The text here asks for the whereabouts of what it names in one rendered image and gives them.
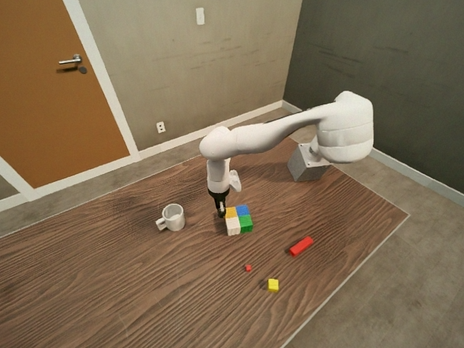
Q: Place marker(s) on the red rectangular block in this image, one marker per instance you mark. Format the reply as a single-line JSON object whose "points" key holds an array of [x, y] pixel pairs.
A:
{"points": [[300, 246]]}

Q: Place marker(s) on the blue cube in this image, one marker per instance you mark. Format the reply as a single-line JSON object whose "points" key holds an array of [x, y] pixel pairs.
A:
{"points": [[242, 210]]}

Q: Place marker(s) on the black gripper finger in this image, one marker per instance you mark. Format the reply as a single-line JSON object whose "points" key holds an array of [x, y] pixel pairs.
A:
{"points": [[221, 210]]}

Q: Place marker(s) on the white mug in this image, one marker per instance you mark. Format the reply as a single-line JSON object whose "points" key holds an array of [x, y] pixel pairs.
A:
{"points": [[172, 211]]}

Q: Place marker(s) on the green cube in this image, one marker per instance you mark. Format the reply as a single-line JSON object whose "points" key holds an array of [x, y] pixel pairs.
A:
{"points": [[245, 223]]}

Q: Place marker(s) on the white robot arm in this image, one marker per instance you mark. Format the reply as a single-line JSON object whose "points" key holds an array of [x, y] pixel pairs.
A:
{"points": [[344, 133]]}

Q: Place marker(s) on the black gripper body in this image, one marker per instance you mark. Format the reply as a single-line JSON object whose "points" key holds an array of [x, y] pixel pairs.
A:
{"points": [[220, 197]]}

